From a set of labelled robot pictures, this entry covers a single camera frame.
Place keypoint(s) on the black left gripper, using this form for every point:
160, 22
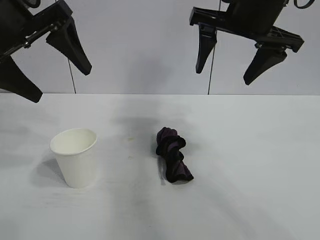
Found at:
15, 27

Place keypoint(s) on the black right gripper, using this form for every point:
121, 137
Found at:
250, 20

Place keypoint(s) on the white paper cup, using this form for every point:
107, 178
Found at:
77, 165

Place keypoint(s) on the purple and black cloth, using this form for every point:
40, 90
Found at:
172, 157

